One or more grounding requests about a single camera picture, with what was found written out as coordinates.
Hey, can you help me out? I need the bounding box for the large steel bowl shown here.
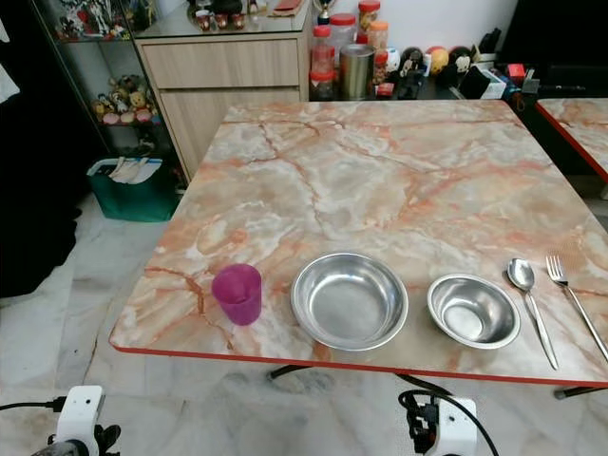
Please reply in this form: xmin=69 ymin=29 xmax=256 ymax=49
xmin=291 ymin=252 xmax=409 ymax=352

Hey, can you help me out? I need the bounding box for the small steel bowl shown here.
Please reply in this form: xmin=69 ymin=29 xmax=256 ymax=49
xmin=427 ymin=274 xmax=522 ymax=350

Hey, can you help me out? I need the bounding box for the steel spoon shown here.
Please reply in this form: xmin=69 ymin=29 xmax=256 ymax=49
xmin=506 ymin=257 xmax=560 ymax=371

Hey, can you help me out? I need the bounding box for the purple plastic cup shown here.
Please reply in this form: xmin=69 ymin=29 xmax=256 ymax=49
xmin=211 ymin=263 xmax=263 ymax=327

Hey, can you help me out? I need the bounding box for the steel fork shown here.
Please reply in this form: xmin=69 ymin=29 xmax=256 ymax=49
xmin=544 ymin=254 xmax=608 ymax=362

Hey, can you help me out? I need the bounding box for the green storage bin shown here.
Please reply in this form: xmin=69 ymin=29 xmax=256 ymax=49
xmin=86 ymin=157 xmax=180 ymax=223

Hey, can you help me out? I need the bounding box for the black hanging garment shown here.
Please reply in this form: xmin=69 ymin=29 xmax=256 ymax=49
xmin=0 ymin=0 xmax=91 ymax=297

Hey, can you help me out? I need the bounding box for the cream paper bundle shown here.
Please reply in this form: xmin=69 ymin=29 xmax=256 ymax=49
xmin=111 ymin=158 xmax=161 ymax=184

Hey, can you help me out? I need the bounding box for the white and black box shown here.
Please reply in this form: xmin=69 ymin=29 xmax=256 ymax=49
xmin=458 ymin=66 xmax=509 ymax=101

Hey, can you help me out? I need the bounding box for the squat jar red lid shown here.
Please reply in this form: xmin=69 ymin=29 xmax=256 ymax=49
xmin=310 ymin=69 xmax=335 ymax=101

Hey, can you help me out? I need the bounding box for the steel canister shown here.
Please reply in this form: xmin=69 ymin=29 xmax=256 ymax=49
xmin=339 ymin=44 xmax=377 ymax=100

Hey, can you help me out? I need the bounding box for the small jar red lid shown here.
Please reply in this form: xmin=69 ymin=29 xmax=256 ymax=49
xmin=374 ymin=51 xmax=390 ymax=86

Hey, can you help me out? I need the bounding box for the black toy figure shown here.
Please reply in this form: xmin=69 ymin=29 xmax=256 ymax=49
xmin=448 ymin=46 xmax=474 ymax=77
xmin=399 ymin=47 xmax=426 ymax=77

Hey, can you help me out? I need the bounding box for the orange round toy figure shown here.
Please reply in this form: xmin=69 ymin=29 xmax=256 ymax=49
xmin=426 ymin=46 xmax=449 ymax=75

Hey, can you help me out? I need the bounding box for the white hanging cloth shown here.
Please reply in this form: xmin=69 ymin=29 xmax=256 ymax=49
xmin=0 ymin=68 xmax=20 ymax=102

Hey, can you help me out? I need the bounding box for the slim bottle red lid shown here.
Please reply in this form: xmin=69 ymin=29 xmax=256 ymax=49
xmin=311 ymin=26 xmax=335 ymax=72

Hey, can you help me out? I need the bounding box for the light wooden cabinet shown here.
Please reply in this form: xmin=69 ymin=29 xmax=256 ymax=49
xmin=133 ymin=14 xmax=313 ymax=181

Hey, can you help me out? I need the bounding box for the tall clear jar red lid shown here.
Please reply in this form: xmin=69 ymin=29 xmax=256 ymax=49
xmin=328 ymin=13 xmax=358 ymax=58

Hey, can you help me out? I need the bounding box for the glass display shelf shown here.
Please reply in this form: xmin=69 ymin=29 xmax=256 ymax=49
xmin=30 ymin=0 xmax=189 ymax=181

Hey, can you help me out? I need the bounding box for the orange snack jar red lid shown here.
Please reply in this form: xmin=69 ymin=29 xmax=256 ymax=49
xmin=358 ymin=0 xmax=382 ymax=31

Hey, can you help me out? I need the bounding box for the black television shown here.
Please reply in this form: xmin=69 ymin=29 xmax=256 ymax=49
xmin=502 ymin=0 xmax=608 ymax=67

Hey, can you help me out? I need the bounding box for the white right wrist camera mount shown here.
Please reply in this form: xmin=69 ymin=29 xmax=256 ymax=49
xmin=435 ymin=396 xmax=479 ymax=456

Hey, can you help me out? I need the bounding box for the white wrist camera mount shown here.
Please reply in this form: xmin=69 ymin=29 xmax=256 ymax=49
xmin=435 ymin=396 xmax=479 ymax=456
xmin=54 ymin=385 xmax=105 ymax=456

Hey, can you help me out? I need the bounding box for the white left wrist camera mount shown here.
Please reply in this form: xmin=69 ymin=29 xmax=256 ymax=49
xmin=54 ymin=385 xmax=105 ymax=456

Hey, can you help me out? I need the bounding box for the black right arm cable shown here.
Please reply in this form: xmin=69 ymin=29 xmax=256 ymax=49
xmin=437 ymin=389 xmax=501 ymax=456

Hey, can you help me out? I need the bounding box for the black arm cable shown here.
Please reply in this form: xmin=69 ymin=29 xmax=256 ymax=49
xmin=437 ymin=389 xmax=501 ymax=456
xmin=0 ymin=399 xmax=66 ymax=415

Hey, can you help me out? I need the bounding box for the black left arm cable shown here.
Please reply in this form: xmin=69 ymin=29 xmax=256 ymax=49
xmin=0 ymin=399 xmax=66 ymax=415

